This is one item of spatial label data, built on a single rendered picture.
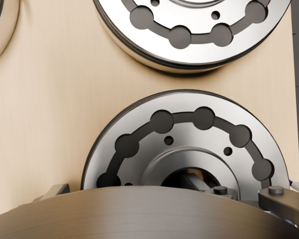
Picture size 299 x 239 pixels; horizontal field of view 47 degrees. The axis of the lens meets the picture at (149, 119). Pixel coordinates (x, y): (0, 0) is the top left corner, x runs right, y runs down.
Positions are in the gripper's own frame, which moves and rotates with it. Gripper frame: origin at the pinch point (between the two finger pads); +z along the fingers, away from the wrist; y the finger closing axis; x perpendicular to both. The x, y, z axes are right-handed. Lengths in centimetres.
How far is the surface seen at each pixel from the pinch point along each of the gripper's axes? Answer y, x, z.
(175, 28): 2.9, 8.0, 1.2
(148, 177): 1.1, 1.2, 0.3
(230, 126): 5.3, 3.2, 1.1
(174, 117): 2.6, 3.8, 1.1
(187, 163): 2.9, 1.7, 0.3
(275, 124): 8.8, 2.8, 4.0
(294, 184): 8.2, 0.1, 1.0
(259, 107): 8.0, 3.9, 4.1
